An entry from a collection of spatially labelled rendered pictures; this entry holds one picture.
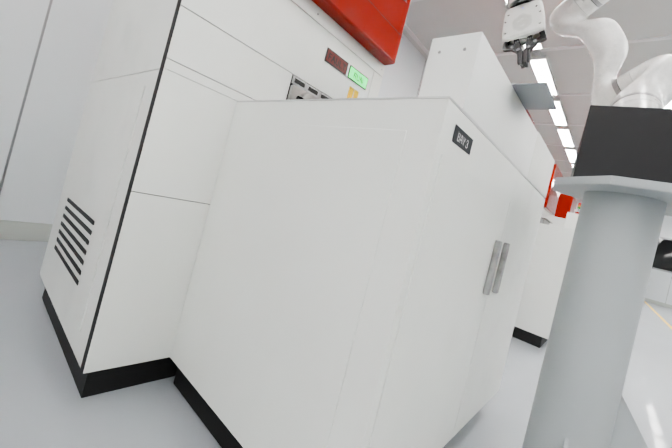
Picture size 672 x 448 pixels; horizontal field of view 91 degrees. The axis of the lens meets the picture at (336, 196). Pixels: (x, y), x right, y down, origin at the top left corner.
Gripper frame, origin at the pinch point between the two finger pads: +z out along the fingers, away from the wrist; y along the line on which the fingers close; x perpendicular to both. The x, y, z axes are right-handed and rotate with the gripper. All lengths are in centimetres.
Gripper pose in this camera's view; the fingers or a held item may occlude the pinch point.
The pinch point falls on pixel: (523, 59)
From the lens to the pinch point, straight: 110.0
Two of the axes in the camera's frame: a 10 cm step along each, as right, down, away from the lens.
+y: 7.7, -0.3, -6.4
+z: -0.9, 9.8, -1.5
